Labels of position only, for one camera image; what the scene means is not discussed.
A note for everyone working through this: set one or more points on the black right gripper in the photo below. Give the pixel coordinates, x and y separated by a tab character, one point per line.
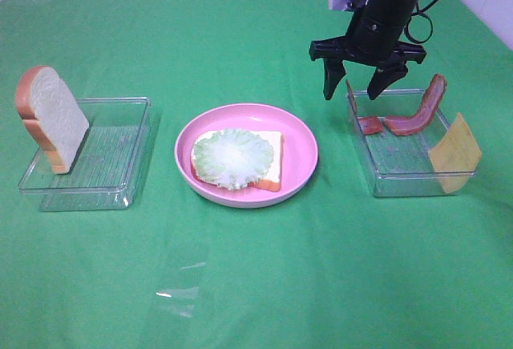
371	39

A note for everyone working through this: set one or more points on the curved bacon strip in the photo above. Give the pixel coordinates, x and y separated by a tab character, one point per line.
409	125

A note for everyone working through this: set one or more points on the yellow cheese slice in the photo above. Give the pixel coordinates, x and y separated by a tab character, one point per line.
456	156

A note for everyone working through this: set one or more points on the white toast slice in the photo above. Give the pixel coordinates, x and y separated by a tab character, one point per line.
274	164

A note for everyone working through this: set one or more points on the green lettuce leaf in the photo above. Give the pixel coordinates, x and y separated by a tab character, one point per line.
232	158

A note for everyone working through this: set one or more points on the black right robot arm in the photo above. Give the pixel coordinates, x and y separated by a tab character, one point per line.
393	6

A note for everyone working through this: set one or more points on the pink plate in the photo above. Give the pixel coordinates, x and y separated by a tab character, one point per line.
299	152

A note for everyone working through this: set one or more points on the clear ingredients tray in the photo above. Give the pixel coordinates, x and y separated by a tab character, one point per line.
397	166

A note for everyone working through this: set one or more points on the clear bread tray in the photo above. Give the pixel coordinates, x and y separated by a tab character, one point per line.
108	165

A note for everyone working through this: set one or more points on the clear tape patch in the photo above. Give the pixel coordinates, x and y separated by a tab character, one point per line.
179	286

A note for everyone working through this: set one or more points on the upright toast slice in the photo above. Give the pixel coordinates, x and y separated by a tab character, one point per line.
51	115

